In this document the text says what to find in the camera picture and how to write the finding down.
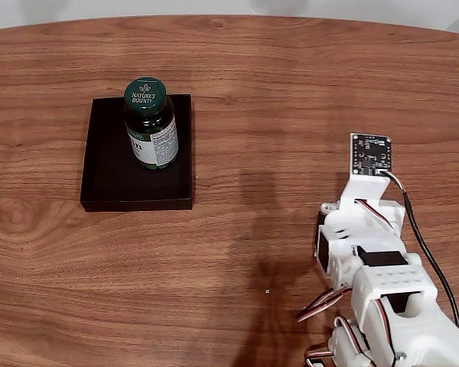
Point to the green cap pill bottle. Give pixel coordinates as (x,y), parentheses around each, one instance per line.
(145,97)

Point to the black open box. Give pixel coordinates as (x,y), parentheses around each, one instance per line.
(107,183)

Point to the black camera board white mount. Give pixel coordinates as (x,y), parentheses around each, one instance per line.
(371,153)

